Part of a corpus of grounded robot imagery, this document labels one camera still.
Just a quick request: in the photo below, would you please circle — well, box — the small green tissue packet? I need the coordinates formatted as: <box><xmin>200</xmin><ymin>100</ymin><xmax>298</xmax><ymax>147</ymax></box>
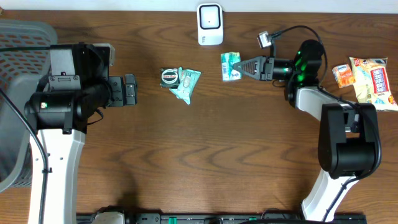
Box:
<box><xmin>221</xmin><ymin>52</ymin><xmax>242</xmax><ymax>82</ymax></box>

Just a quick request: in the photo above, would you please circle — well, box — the round black red tin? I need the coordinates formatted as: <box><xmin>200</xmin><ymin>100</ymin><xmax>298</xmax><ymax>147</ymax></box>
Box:
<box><xmin>160</xmin><ymin>68</ymin><xmax>180</xmax><ymax>88</ymax></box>

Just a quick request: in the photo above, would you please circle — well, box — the green tissue pack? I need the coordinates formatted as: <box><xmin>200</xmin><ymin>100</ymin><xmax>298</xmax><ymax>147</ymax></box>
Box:
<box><xmin>170</xmin><ymin>67</ymin><xmax>201</xmax><ymax>105</ymax></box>

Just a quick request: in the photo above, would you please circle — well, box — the small orange box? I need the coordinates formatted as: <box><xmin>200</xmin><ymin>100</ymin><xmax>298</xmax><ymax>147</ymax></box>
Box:
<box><xmin>332</xmin><ymin>64</ymin><xmax>356</xmax><ymax>88</ymax></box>

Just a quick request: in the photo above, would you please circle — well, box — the yellow wet wipes pack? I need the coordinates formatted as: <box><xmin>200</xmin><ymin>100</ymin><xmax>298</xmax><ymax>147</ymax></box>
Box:
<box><xmin>349</xmin><ymin>57</ymin><xmax>397</xmax><ymax>111</ymax></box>

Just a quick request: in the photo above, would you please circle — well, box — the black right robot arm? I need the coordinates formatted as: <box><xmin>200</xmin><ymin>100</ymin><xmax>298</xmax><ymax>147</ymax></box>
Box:
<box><xmin>233</xmin><ymin>39</ymin><xmax>381</xmax><ymax>222</ymax></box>

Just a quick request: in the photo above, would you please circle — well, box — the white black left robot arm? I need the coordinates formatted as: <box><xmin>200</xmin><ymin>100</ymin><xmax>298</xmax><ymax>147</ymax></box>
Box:
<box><xmin>25</xmin><ymin>74</ymin><xmax>137</xmax><ymax>223</ymax></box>

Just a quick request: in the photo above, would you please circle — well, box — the white barcode scanner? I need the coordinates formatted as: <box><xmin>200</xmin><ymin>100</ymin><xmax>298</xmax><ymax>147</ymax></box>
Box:
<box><xmin>197</xmin><ymin>3</ymin><xmax>224</xmax><ymax>45</ymax></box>

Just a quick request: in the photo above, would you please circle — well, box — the grey plastic mesh basket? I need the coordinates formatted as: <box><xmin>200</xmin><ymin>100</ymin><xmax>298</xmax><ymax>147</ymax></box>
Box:
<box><xmin>1</xmin><ymin>19</ymin><xmax>58</xmax><ymax>192</ymax></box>

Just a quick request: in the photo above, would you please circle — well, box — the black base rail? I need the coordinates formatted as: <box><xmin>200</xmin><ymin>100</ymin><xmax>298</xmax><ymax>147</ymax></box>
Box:
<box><xmin>76</xmin><ymin>210</ymin><xmax>368</xmax><ymax>224</ymax></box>

